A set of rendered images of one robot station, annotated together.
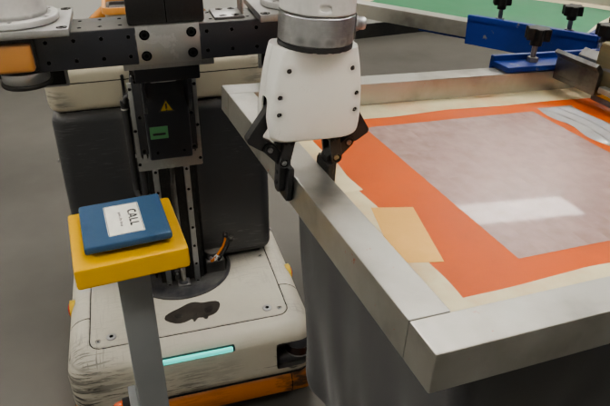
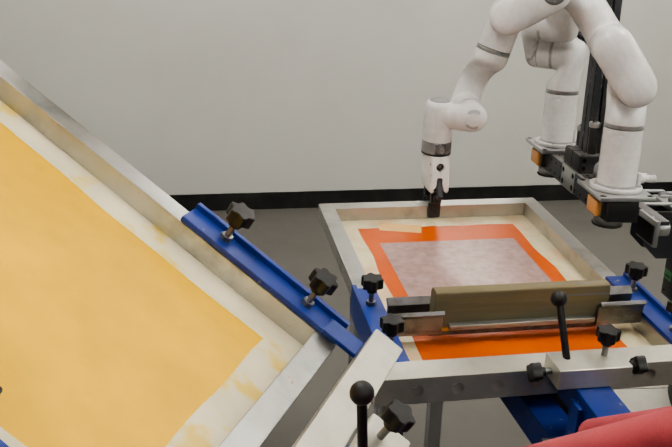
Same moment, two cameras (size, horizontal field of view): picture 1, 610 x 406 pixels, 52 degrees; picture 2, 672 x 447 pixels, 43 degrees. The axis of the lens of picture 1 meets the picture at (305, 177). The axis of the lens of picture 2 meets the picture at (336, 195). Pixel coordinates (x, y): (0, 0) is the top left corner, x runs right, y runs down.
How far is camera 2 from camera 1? 2.25 m
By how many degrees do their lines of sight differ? 90
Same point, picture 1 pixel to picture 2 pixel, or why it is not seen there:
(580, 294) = (338, 227)
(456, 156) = (478, 253)
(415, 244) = (391, 227)
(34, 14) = (549, 141)
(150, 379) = not seen: hidden behind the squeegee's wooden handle
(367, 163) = (465, 231)
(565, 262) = (375, 250)
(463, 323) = (329, 208)
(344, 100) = (428, 175)
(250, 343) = not seen: outside the picture
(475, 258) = (381, 235)
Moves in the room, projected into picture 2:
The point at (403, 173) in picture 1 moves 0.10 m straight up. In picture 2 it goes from (454, 237) to (457, 198)
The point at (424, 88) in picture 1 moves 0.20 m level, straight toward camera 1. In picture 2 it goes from (571, 255) to (487, 241)
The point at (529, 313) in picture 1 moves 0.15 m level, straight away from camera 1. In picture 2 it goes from (331, 217) to (382, 231)
